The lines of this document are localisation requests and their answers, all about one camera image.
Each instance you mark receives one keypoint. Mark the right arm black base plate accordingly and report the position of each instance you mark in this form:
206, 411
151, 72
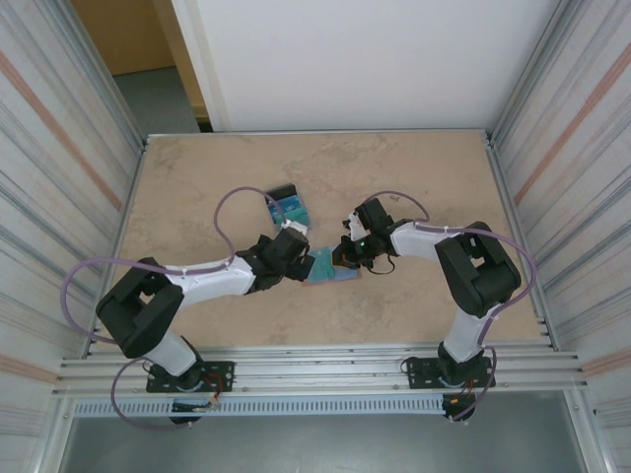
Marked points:
419, 374

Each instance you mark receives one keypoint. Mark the teal and black box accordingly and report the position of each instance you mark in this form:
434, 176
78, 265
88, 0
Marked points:
271, 217

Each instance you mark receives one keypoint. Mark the black plastic card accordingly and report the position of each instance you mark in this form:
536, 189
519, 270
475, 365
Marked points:
281, 191

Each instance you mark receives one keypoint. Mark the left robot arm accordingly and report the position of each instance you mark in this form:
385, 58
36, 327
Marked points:
212, 278

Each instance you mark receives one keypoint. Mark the teal plastic card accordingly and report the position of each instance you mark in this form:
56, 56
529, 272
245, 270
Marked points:
301, 217
321, 266

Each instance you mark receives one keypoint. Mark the blue VIP card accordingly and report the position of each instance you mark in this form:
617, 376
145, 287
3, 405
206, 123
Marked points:
291, 207

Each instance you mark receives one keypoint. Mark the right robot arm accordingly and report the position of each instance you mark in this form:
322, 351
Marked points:
419, 241

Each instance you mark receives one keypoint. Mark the aluminium rail frame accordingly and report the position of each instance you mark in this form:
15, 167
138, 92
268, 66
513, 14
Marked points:
320, 367

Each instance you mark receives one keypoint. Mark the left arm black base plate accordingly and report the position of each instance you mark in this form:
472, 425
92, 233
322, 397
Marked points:
217, 377

